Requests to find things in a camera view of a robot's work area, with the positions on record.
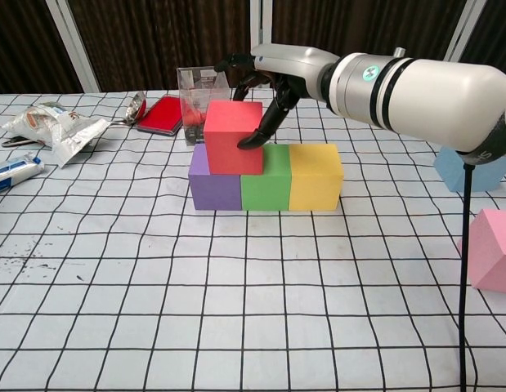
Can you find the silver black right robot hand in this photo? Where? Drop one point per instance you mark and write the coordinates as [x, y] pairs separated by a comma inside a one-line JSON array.
[[293, 69]]

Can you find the red foam cube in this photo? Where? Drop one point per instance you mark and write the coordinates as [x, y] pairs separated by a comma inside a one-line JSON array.
[[232, 151]]

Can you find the yellow foam cube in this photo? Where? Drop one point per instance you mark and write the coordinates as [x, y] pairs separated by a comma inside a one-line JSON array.
[[314, 183]]

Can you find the green foam cube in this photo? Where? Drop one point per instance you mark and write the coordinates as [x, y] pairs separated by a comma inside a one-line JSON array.
[[265, 192]]

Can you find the purple foam cube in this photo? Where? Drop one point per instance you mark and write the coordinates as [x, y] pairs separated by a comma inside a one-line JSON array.
[[213, 192]]

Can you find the pink foam cube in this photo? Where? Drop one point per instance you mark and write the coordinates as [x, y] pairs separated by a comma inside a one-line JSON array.
[[493, 253]]

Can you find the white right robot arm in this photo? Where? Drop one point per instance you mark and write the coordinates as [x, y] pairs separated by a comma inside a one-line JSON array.
[[420, 98]]

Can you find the clear plastic box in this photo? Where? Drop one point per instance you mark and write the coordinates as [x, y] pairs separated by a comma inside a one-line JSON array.
[[195, 90]]

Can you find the red plastic stamp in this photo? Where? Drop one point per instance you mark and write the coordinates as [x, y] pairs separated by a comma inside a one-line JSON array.
[[193, 116]]

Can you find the black stamp pieces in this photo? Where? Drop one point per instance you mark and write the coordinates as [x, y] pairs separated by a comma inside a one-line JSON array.
[[194, 135]]

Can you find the red ink pad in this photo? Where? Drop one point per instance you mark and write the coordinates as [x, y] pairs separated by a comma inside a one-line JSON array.
[[160, 116]]

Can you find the metal spoon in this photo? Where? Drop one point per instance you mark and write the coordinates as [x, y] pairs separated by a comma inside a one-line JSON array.
[[135, 107]]

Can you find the light blue foam cube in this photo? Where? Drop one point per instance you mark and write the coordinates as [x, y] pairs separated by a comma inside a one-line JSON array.
[[449, 175]]

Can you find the crumpled white snack bag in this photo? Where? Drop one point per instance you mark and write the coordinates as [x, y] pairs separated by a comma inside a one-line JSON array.
[[60, 126]]

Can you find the small black metal clip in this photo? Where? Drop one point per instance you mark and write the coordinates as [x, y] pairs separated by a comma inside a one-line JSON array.
[[13, 142]]

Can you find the white blue toothpaste tube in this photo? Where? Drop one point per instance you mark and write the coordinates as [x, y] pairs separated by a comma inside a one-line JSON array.
[[15, 171]]

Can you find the white partition frame post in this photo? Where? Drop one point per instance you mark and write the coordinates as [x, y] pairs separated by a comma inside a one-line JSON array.
[[261, 24], [465, 28], [72, 45]]

